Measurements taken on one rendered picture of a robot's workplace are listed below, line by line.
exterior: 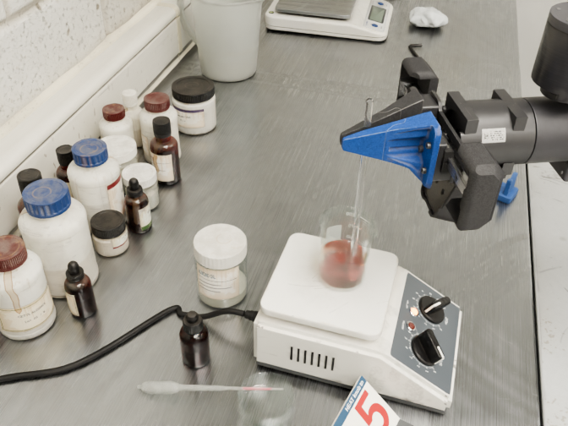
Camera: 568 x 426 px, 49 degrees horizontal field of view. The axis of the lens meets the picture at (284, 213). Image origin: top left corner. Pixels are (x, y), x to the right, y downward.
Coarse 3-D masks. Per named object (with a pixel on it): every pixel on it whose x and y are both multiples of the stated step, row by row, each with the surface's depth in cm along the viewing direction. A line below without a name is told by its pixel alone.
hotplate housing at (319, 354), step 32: (256, 320) 62; (288, 320) 61; (256, 352) 64; (288, 352) 62; (320, 352) 61; (352, 352) 59; (384, 352) 59; (352, 384) 62; (384, 384) 61; (416, 384) 59
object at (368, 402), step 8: (368, 392) 60; (360, 400) 59; (368, 400) 59; (376, 400) 60; (352, 408) 58; (360, 408) 58; (368, 408) 59; (376, 408) 59; (384, 408) 60; (352, 416) 57; (360, 416) 58; (368, 416) 58; (376, 416) 59; (384, 416) 60; (392, 416) 60; (344, 424) 57; (352, 424) 57; (360, 424) 58; (368, 424) 58; (376, 424) 59; (384, 424) 59
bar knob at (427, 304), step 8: (424, 296) 66; (424, 304) 65; (432, 304) 64; (440, 304) 64; (448, 304) 66; (424, 312) 65; (432, 312) 64; (440, 312) 66; (432, 320) 65; (440, 320) 65
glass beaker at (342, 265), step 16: (336, 208) 61; (352, 208) 61; (368, 208) 60; (320, 224) 59; (336, 224) 63; (352, 224) 62; (368, 224) 61; (320, 240) 60; (336, 240) 58; (368, 240) 58; (320, 256) 61; (336, 256) 59; (352, 256) 59; (368, 256) 60; (320, 272) 62; (336, 272) 60; (352, 272) 60; (336, 288) 62; (352, 288) 62
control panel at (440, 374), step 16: (416, 288) 67; (416, 304) 65; (400, 320) 62; (416, 320) 64; (448, 320) 66; (400, 336) 61; (448, 336) 65; (400, 352) 60; (448, 352) 63; (416, 368) 60; (432, 368) 61; (448, 368) 62; (448, 384) 61
